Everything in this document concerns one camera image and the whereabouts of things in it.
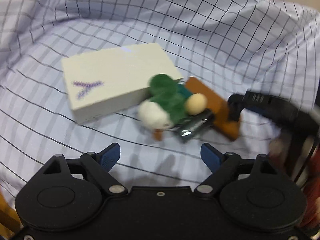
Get checked light blue cloth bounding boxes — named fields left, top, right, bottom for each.
left=0, top=0, right=320, bottom=207

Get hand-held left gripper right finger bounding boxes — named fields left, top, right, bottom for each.
left=194, top=142, right=292, bottom=197

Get dark grey tube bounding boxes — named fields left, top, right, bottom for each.
left=176, top=109, right=216, bottom=143

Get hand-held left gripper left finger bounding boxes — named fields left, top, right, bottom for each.
left=29, top=142, right=128, bottom=197

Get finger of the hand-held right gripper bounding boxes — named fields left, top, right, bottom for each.
left=227, top=91, right=283, bottom=124

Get green and white plush duck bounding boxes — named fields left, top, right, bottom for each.
left=137, top=73, right=193, bottom=142

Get brown leather case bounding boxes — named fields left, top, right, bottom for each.
left=184, top=76, right=242, bottom=141

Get beige wooden ball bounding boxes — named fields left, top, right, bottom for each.
left=186, top=93, right=208, bottom=114

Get white cardboard box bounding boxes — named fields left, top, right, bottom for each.
left=61, top=42, right=185, bottom=125

